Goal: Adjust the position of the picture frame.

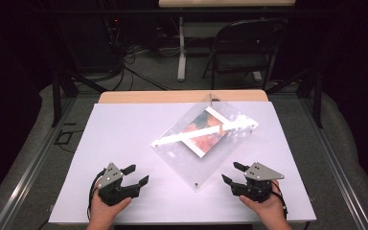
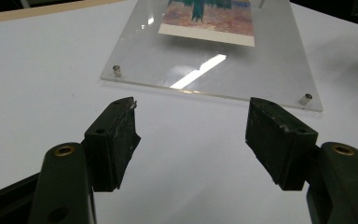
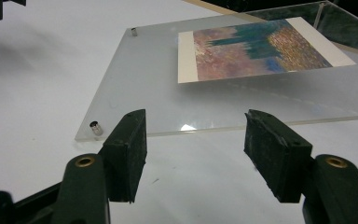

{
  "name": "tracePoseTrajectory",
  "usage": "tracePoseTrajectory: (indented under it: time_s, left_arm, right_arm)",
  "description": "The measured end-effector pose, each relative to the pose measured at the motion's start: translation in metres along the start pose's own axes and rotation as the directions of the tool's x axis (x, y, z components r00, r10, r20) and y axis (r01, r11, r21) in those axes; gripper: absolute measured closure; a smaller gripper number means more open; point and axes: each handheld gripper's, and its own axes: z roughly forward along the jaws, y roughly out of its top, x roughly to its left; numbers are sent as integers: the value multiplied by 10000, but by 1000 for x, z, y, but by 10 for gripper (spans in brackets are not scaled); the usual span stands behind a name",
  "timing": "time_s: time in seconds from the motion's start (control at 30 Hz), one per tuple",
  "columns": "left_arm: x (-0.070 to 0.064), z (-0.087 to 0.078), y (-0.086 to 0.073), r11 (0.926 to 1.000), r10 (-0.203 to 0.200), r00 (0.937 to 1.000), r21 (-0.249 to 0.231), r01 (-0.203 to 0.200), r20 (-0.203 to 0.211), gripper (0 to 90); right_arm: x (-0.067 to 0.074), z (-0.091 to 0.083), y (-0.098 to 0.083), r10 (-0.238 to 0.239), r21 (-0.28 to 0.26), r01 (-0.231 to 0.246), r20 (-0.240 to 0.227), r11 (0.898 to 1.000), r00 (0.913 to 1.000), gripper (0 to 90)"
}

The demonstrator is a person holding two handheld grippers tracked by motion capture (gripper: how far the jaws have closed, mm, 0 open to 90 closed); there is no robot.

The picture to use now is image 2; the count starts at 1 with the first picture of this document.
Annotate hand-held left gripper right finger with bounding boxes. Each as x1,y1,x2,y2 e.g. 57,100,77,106
245,97,358,224

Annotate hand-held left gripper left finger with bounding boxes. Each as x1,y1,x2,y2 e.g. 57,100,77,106
27,96,142,224

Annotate clear acrylic photo frame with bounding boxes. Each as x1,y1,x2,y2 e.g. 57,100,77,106
100,0,324,112

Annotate painting print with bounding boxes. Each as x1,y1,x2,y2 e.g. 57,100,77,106
158,0,255,48

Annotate wooden table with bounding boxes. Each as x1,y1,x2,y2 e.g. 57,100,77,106
0,0,125,25

